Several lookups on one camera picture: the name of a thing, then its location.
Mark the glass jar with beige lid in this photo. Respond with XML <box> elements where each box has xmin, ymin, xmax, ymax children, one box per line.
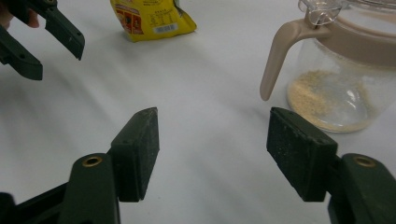
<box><xmin>260</xmin><ymin>0</ymin><xmax>396</xmax><ymax>134</ymax></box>

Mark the yellow green spouted seasoning pouch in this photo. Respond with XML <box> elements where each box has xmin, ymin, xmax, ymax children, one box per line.
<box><xmin>109</xmin><ymin>0</ymin><xmax>198</xmax><ymax>43</ymax></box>

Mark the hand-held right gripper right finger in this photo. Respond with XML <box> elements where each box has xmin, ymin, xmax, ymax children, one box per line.
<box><xmin>266</xmin><ymin>106</ymin><xmax>396</xmax><ymax>224</ymax></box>

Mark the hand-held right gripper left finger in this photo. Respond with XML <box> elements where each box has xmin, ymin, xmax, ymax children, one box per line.
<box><xmin>57</xmin><ymin>106</ymin><xmax>161</xmax><ymax>224</ymax></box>

